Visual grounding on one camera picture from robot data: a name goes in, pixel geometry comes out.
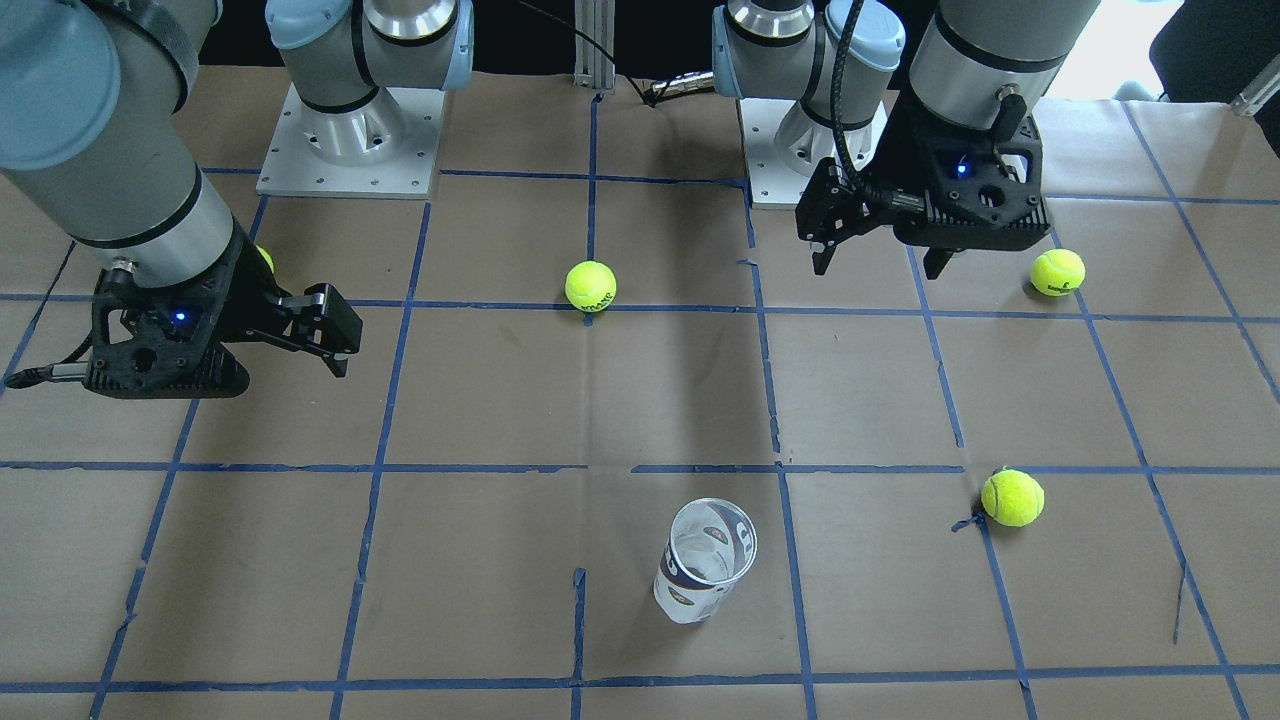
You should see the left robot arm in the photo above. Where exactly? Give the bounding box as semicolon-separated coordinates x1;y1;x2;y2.
712;1;1097;279

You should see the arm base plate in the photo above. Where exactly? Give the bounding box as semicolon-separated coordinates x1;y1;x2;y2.
256;87;448;200
739;97;836;210

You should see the tennis ball near base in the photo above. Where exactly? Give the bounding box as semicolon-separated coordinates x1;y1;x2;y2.
1029;249;1087;297
256;246;275;275

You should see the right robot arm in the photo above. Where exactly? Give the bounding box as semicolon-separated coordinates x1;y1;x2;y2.
1;1;475;398

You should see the tennis ball between bases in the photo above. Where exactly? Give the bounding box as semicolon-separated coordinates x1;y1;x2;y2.
564;260;618;313

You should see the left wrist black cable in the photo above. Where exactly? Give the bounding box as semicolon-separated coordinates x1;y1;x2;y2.
829;0;925;211

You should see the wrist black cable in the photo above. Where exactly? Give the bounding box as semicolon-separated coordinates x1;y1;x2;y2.
829;0;925;211
3;355;96;389

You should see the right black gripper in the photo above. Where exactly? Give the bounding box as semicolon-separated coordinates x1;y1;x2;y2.
83;225;364;398

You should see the aluminium frame post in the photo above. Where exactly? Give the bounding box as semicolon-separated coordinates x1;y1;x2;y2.
573;0;617;94

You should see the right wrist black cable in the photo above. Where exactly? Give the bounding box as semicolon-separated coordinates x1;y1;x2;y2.
3;355;96;389

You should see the clear Wilson tennis ball can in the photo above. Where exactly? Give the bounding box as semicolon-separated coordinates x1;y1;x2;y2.
653;498;759;624

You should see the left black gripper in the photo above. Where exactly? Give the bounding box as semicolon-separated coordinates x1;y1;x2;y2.
796;95;1052;281

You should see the tennis ball by torn tape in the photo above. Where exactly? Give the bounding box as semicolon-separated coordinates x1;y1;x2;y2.
980;468;1044;527

